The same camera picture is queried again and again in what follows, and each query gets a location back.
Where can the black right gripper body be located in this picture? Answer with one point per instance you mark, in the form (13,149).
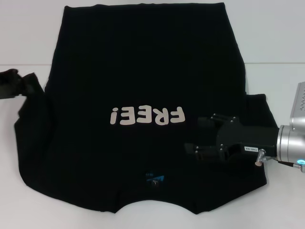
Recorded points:
(245,138)

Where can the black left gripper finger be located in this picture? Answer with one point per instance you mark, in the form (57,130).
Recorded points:
(9,75)
(10,91)

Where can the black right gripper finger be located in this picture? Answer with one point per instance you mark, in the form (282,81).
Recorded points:
(205,122)
(202,150)

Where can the black shirt with FREE print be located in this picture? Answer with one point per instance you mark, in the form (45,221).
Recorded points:
(143,71)

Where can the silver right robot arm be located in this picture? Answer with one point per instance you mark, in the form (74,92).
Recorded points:
(290,143)

